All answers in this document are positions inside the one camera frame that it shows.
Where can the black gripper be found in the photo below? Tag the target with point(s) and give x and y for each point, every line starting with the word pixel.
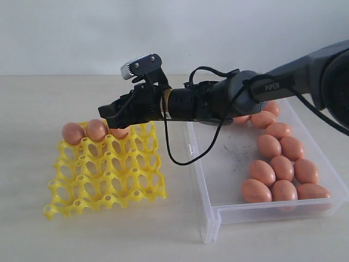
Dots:
pixel 140 105

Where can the brown egg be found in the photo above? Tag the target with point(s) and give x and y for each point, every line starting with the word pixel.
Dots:
pixel 279 130
pixel 96 130
pixel 284 190
pixel 120 133
pixel 282 167
pixel 292 148
pixel 273 107
pixel 254 191
pixel 73 133
pixel 241 120
pixel 314 191
pixel 268 146
pixel 263 119
pixel 263 172
pixel 306 171

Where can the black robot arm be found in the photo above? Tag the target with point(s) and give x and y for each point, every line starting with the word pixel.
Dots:
pixel 323 74

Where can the yellow plastic egg tray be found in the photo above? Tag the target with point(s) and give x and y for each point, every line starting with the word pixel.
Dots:
pixel 106 173

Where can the clear plastic bin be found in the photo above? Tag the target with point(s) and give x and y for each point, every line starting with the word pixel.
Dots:
pixel 222 171

